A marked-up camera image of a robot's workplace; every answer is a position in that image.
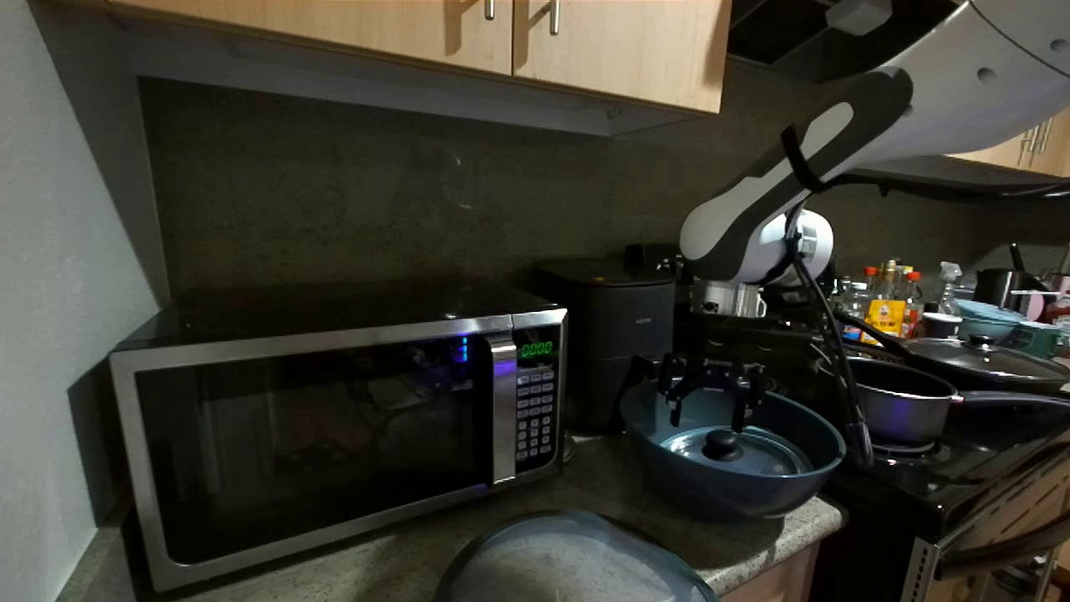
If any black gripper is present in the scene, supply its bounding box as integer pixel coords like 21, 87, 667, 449
652, 316, 776, 436

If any glass lid with black knob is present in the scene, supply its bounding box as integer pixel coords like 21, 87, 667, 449
657, 424, 813, 486

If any dark pot with silver rim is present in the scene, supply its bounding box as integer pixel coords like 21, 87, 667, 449
815, 355, 1070, 452

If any frying pan with glass lid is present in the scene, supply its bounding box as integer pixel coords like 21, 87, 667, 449
898, 336, 1070, 395

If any teal bowl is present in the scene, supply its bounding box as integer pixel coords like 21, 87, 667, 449
951, 299, 1022, 345

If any blue round pan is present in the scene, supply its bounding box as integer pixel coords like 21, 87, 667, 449
615, 378, 848, 522

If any black cylindrical kitchen appliance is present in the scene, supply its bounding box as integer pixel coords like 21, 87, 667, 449
533, 258, 682, 439

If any yellow bottle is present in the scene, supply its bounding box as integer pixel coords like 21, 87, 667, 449
865, 290, 913, 339

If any red capped bottle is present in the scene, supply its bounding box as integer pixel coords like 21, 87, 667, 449
897, 265, 928, 328

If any black electric stove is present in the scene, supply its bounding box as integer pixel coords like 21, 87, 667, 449
667, 236, 1070, 602

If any white spray bottle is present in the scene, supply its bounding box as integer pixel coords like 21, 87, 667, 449
933, 258, 966, 318

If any dark range hood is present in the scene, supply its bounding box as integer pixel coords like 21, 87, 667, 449
729, 0, 974, 87

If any stainless steel microwave oven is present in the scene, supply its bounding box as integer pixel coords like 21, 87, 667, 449
106, 281, 573, 591

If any thin black cable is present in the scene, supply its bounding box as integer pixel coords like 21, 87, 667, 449
776, 204, 879, 467

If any black oven door handle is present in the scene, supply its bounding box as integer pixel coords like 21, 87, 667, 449
933, 512, 1070, 575

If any wooden wall cabinet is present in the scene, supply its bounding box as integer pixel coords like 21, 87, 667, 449
109, 0, 737, 117
945, 109, 1070, 185

